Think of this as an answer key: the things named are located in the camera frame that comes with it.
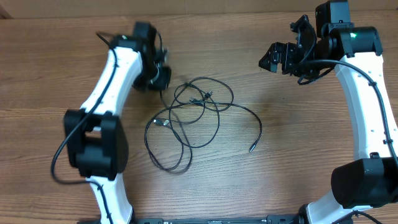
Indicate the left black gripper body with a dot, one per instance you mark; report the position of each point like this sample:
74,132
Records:
153,79

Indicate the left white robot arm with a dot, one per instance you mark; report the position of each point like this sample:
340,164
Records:
94,137

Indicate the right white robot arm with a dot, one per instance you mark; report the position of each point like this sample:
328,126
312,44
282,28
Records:
335,44

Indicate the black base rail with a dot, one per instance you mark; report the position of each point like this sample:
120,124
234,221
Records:
217,220

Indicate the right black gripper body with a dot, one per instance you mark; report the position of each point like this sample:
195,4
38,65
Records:
292,61

